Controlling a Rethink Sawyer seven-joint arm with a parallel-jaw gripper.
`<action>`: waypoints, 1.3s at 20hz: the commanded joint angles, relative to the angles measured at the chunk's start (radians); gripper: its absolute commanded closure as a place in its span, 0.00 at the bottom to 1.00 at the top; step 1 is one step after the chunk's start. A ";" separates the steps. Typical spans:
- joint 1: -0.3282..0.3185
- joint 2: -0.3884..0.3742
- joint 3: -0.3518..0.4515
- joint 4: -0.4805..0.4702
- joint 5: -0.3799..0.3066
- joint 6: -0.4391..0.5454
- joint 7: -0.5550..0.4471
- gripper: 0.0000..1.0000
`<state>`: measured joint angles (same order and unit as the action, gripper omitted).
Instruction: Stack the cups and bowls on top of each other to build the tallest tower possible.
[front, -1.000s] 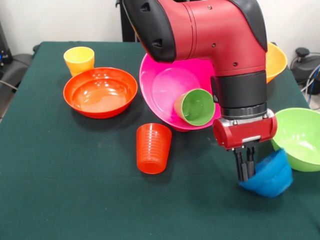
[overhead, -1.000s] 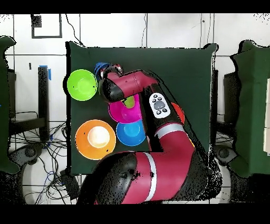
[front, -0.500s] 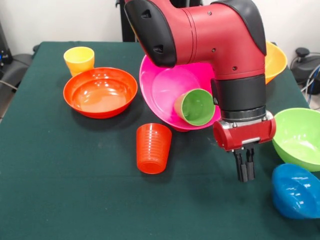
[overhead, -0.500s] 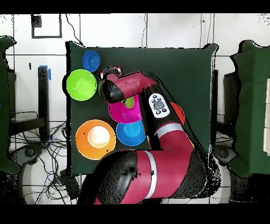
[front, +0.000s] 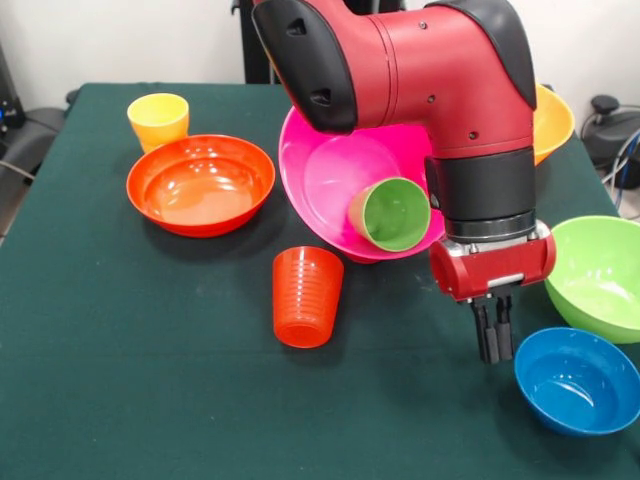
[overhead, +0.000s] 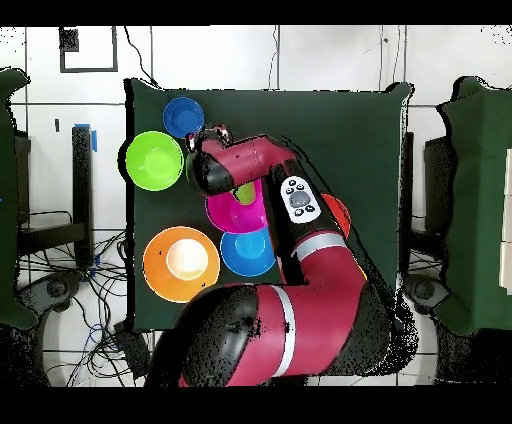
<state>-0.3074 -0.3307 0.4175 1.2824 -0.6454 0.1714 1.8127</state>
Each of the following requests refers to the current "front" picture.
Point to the dark green tablecloth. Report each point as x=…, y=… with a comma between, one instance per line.
x=200, y=400

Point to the red shallow bowl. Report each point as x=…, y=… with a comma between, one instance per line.
x=200, y=192

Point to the small dark blue bowl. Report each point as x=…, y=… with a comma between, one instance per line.
x=575, y=385

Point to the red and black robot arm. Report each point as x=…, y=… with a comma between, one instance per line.
x=440, y=65

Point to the green cup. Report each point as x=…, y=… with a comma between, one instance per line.
x=397, y=215

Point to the black equipment box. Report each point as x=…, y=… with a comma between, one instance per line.
x=7, y=100

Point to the orange-red ribbed cup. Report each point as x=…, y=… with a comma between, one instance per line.
x=307, y=300

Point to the large pink bowl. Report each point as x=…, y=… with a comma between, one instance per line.
x=325, y=170

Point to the large orange bowl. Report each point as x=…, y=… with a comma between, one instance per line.
x=552, y=125

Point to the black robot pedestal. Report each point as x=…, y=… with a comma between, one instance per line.
x=255, y=60

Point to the yellow cup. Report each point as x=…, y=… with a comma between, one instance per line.
x=157, y=125

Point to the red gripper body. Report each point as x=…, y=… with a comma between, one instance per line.
x=500, y=267

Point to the light green bowl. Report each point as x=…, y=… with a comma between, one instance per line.
x=600, y=285

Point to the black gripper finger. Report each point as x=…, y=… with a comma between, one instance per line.
x=504, y=335
x=486, y=340

